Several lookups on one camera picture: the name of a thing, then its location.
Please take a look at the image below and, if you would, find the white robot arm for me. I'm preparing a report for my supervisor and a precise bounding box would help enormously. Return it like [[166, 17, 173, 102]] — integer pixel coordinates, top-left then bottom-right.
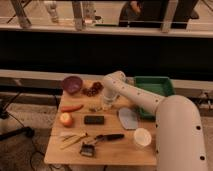
[[102, 71, 208, 171]]

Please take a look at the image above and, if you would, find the white plastic cup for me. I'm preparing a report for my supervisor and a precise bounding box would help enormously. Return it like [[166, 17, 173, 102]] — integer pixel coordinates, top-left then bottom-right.
[[134, 128, 152, 148]]

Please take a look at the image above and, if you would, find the bunch of dark grapes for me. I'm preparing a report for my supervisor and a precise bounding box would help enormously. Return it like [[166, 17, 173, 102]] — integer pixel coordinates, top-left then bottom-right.
[[82, 82, 103, 97]]

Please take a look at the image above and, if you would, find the light blue cloth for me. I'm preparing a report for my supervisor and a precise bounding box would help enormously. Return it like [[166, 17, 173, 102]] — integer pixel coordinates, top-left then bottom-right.
[[118, 107, 138, 130]]

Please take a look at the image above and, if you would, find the black rectangular block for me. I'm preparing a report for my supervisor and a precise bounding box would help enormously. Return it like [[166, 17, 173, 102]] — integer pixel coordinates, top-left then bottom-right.
[[84, 116, 104, 125]]

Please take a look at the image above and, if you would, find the wooden table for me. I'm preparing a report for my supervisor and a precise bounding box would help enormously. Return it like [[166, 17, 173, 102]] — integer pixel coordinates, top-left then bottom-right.
[[43, 79, 159, 167]]

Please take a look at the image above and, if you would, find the purple bowl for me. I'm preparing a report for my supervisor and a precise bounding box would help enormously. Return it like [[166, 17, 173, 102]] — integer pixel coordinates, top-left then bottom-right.
[[61, 76, 83, 94]]

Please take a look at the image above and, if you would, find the orange carrot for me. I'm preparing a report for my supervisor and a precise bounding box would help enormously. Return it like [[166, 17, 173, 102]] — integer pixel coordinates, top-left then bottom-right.
[[60, 105, 84, 112]]

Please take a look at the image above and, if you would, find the red yellow apple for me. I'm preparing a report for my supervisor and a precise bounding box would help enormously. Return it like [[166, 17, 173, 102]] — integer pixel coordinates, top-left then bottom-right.
[[59, 112, 73, 127]]

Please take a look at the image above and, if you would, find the green plastic tray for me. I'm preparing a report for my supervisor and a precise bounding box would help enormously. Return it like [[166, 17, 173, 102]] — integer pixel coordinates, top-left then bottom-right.
[[133, 76, 176, 120]]

